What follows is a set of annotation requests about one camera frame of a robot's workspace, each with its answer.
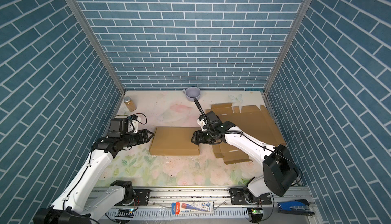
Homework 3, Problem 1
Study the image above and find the blue black stapler tool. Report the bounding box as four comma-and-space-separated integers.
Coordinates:
277, 199, 315, 216

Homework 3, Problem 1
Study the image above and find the aluminium front rail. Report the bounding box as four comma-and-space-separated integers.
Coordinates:
87, 186, 323, 224

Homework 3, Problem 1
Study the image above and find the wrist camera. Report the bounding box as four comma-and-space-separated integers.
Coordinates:
128, 115, 139, 133
197, 111, 222, 131

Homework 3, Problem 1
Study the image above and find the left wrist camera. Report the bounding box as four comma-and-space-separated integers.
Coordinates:
128, 115, 139, 133

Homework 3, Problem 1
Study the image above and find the aluminium corner post right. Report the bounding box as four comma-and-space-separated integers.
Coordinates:
264, 0, 312, 94

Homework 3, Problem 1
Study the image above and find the blue red white packet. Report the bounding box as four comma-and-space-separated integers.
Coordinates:
171, 201, 214, 215

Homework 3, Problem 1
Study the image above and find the aluminium corner post left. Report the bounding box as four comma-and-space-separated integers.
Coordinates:
65, 0, 126, 95

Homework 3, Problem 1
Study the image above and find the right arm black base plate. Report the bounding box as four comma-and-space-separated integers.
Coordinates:
229, 187, 272, 205

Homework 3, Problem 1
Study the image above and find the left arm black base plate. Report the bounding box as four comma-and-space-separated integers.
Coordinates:
115, 188, 151, 207

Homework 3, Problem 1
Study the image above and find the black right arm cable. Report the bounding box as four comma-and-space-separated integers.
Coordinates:
193, 97, 303, 222

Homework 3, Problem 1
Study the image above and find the lavender ceramic mug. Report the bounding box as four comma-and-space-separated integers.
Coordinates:
182, 87, 201, 101

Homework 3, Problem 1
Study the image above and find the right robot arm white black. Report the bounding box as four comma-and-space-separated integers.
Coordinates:
191, 119, 299, 203

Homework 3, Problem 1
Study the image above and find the aluminium corner post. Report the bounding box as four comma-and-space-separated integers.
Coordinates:
65, 0, 126, 95
264, 0, 312, 94

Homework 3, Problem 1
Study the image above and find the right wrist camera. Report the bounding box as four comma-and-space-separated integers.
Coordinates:
197, 111, 222, 131

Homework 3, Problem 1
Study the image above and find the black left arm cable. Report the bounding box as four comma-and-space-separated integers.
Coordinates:
62, 112, 148, 223

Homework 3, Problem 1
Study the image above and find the brown cardboard box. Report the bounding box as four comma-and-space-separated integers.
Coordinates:
206, 103, 286, 165
149, 127, 200, 156

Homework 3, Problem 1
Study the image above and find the glass spice jar silver lid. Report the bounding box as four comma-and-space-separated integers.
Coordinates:
123, 96, 137, 112

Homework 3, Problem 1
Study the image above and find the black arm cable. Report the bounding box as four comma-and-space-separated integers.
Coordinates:
62, 112, 148, 223
193, 97, 303, 222

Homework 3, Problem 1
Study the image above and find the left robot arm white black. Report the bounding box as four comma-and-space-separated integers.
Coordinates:
33, 113, 154, 224

